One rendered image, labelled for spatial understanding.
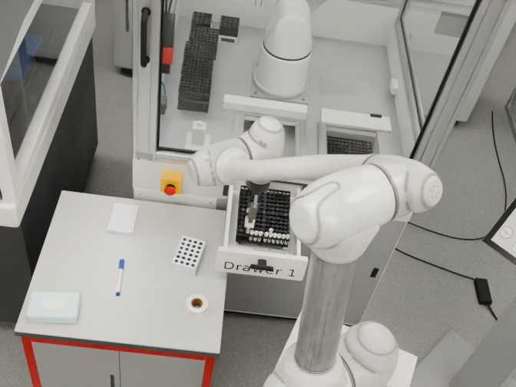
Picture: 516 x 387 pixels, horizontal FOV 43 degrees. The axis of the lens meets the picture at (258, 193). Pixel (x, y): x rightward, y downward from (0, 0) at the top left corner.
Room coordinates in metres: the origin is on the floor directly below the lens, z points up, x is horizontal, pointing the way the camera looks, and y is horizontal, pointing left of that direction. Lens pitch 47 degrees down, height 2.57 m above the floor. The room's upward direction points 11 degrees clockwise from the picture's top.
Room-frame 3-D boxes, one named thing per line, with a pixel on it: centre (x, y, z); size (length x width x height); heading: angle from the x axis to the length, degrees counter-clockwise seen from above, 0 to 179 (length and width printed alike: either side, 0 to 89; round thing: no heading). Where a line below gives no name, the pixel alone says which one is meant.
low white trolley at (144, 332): (1.27, 0.36, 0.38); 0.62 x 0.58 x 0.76; 96
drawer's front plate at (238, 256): (1.30, -0.05, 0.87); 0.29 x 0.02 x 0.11; 96
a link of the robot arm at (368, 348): (0.95, -0.37, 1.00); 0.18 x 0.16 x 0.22; 130
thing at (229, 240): (1.51, -0.03, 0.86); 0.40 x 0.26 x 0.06; 6
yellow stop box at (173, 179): (1.57, 0.30, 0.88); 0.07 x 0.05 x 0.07; 96
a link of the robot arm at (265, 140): (1.38, 0.02, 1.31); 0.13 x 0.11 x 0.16; 131
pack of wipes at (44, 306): (1.05, 0.54, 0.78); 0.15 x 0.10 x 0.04; 101
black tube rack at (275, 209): (1.50, -0.03, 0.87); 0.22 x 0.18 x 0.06; 6
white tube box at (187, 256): (1.35, 0.19, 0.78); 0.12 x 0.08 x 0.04; 176
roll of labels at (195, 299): (1.15, 0.12, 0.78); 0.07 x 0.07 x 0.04
